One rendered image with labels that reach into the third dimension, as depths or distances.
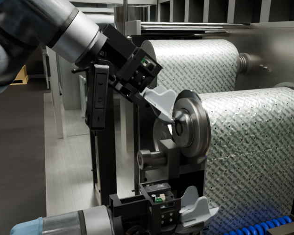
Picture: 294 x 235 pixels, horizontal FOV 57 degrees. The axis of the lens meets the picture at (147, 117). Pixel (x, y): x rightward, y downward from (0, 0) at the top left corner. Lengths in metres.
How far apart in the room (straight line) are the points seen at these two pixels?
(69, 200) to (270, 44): 0.77
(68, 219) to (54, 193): 0.56
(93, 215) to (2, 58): 0.27
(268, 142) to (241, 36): 0.43
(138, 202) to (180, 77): 0.36
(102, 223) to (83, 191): 0.55
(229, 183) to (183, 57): 0.33
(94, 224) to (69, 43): 0.28
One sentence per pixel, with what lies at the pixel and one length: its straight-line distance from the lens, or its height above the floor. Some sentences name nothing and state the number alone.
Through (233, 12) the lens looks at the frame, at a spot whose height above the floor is 1.49.
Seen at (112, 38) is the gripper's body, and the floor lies 1.42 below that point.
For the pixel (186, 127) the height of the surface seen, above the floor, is 1.26.
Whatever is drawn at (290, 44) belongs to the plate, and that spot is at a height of 1.40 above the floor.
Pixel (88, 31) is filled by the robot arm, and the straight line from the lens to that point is 0.44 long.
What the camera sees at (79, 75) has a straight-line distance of 1.44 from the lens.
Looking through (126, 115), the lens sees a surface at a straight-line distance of 1.21.
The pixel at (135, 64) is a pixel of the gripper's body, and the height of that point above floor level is 1.38.
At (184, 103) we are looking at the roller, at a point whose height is 1.30.
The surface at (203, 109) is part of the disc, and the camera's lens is 0.48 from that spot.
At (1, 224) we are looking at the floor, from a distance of 2.55.
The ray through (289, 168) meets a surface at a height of 1.15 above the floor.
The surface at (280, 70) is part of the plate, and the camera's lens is 0.80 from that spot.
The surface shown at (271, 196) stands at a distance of 0.66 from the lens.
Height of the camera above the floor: 1.43
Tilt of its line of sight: 17 degrees down
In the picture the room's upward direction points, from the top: straight up
